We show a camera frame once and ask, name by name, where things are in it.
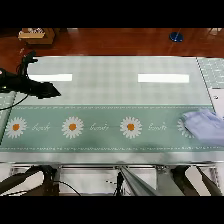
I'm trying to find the wooden box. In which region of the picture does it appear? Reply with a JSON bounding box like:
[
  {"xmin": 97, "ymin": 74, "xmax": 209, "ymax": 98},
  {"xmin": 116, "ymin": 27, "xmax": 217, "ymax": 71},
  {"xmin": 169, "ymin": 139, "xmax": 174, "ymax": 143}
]
[{"xmin": 17, "ymin": 27, "xmax": 56, "ymax": 46}]

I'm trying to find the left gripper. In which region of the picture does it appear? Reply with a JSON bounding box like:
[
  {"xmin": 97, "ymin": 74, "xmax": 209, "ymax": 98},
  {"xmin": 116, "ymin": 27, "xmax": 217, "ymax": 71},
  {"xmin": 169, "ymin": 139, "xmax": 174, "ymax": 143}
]
[{"xmin": 32, "ymin": 81, "xmax": 63, "ymax": 100}]

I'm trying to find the light blue shirt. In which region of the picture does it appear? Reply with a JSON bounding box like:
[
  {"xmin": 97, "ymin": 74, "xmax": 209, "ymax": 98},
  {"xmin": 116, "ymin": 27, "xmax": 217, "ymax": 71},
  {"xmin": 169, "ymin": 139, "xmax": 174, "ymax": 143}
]
[{"xmin": 181, "ymin": 109, "xmax": 224, "ymax": 148}]

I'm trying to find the silver frame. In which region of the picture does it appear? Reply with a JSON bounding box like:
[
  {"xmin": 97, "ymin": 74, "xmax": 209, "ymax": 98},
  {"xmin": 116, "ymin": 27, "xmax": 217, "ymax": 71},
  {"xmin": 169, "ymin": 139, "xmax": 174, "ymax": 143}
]
[{"xmin": 0, "ymin": 161, "xmax": 224, "ymax": 197}]

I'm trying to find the blue round object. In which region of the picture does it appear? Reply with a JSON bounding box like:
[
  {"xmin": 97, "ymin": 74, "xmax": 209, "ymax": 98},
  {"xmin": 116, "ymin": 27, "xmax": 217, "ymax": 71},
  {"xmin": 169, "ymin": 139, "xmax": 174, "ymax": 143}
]
[{"xmin": 169, "ymin": 31, "xmax": 185, "ymax": 43}]

